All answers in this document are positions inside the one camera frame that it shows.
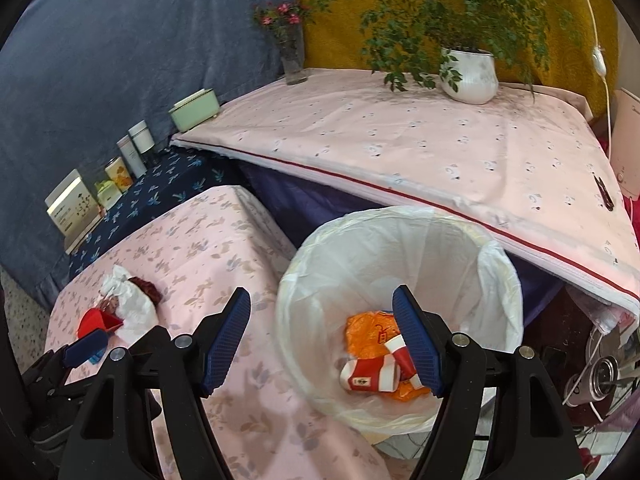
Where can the slim white flask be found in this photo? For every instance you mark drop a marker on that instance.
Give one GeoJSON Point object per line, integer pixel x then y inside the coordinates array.
{"type": "Point", "coordinates": [130, 157]}

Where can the large red paper cup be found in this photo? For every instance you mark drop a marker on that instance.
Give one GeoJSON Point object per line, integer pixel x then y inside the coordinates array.
{"type": "Point", "coordinates": [367, 380]}

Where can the round metal cup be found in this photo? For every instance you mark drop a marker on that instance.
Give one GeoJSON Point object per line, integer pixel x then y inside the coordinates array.
{"type": "Point", "coordinates": [602, 372]}

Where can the wide white flask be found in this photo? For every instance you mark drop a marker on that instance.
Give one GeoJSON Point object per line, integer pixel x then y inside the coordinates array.
{"type": "Point", "coordinates": [141, 139]}

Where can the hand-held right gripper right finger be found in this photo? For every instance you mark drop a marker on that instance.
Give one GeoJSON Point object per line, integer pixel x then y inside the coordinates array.
{"type": "Point", "coordinates": [417, 342]}

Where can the glass vase with pink flowers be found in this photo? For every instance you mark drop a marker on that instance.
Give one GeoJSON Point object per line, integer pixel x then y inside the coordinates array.
{"type": "Point", "coordinates": [294, 65]}

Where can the white lined waste bin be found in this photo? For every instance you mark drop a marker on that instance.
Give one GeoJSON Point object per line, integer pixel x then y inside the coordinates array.
{"type": "Point", "coordinates": [450, 260]}

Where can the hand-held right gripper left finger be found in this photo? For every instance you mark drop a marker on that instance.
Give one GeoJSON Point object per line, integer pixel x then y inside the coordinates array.
{"type": "Point", "coordinates": [225, 345]}

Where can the pale pink red-edged cloth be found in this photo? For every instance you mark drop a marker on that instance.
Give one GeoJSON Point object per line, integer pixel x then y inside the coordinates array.
{"type": "Point", "coordinates": [400, 135]}

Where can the green plant in white pot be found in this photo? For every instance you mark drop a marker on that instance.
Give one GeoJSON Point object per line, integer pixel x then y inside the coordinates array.
{"type": "Point", "coordinates": [470, 77]}

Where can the round printed tin canister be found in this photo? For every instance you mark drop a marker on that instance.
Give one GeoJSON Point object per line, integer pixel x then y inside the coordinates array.
{"type": "Point", "coordinates": [119, 175]}

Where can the red cardboard box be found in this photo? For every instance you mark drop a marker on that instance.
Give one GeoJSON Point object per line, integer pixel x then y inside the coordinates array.
{"type": "Point", "coordinates": [97, 322]}

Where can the dark red crumpled wrapper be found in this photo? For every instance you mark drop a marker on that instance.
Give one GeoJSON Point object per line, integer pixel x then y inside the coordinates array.
{"type": "Point", "coordinates": [147, 287]}

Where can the dark blue leaf print cloth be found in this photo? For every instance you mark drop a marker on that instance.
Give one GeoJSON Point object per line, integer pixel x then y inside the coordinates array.
{"type": "Point", "coordinates": [150, 195]}

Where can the blue grey hanging cloth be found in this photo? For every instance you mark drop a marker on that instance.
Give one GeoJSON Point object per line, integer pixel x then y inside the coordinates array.
{"type": "Point", "coordinates": [125, 35]}

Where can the yellow hanging cloth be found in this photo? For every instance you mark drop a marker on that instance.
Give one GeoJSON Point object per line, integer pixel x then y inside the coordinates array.
{"type": "Point", "coordinates": [325, 45]}

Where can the pale green tissue box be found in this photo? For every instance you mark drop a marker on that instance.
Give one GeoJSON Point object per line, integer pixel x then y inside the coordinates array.
{"type": "Point", "coordinates": [192, 112]}

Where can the speckled floral cloth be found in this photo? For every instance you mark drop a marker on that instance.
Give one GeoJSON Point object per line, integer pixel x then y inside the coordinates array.
{"type": "Point", "coordinates": [25, 320]}

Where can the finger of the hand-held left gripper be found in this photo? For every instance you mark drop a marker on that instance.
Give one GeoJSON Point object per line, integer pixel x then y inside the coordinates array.
{"type": "Point", "coordinates": [85, 349]}

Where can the white gold-trimmed card box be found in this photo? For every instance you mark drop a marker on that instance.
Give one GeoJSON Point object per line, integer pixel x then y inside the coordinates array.
{"type": "Point", "coordinates": [72, 205]}

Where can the pink rabbit print tablecloth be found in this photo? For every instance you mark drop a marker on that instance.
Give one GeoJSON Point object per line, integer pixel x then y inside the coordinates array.
{"type": "Point", "coordinates": [200, 260]}

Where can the small black clip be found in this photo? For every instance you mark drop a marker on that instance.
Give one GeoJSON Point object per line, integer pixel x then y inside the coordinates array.
{"type": "Point", "coordinates": [605, 200]}

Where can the crumpled white tissue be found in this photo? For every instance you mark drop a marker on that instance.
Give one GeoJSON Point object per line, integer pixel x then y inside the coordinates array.
{"type": "Point", "coordinates": [132, 310]}

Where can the orange plastic bag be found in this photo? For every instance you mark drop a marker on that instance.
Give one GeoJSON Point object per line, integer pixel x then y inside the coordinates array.
{"type": "Point", "coordinates": [367, 330]}
{"type": "Point", "coordinates": [410, 394]}

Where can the small green packet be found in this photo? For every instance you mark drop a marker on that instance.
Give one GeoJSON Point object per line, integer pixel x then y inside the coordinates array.
{"type": "Point", "coordinates": [107, 195]}

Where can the dark purple cloth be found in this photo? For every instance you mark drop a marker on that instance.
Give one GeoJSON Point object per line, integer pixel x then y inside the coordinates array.
{"type": "Point", "coordinates": [300, 200]}

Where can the small red paper cup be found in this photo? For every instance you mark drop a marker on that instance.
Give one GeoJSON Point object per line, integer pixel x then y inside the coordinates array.
{"type": "Point", "coordinates": [397, 352]}

